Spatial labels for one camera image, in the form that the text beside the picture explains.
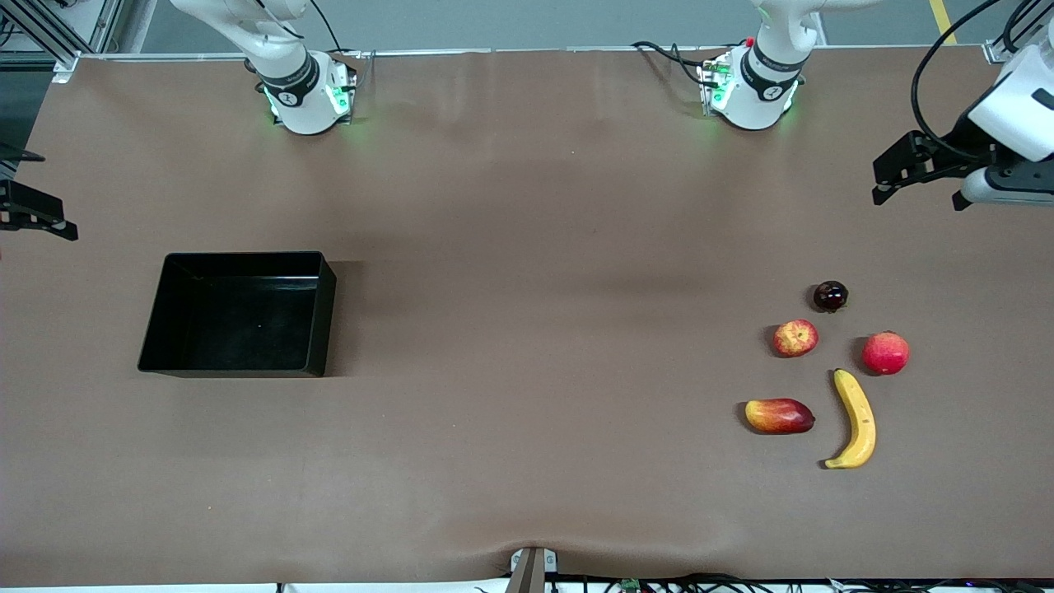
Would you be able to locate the black rectangular plastic tray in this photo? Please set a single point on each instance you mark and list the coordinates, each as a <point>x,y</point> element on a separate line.
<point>239,329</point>

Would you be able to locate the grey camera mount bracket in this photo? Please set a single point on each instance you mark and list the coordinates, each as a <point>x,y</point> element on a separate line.
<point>531,568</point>

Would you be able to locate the aluminium frame struts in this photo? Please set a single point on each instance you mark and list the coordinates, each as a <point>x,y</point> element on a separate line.
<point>64,64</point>

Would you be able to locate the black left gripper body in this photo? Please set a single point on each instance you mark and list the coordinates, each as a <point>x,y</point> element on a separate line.
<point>960,146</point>

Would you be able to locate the red yellow mango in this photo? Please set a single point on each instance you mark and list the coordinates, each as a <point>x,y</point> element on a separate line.
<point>778,416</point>

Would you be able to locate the yellow banana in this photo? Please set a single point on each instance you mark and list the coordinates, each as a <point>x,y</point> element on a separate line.
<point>860,420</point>

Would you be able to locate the dark purple plum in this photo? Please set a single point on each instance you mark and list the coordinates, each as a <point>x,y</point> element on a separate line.
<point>830,296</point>

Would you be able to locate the small red yellow apple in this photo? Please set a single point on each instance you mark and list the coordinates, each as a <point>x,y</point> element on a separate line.
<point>795,338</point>

